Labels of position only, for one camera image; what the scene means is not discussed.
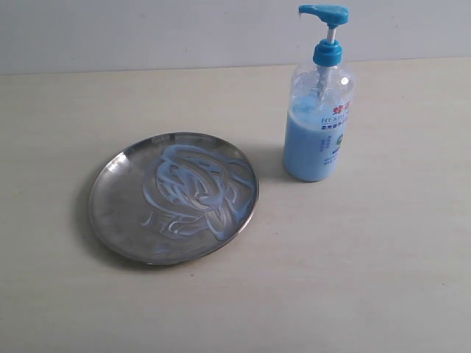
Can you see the pale blue soap puddle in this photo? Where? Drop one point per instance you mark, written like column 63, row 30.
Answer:
column 196, row 190

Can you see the round stainless steel plate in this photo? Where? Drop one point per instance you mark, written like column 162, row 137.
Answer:
column 117, row 208

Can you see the blue soap pump bottle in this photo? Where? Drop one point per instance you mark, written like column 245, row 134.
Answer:
column 320, row 97

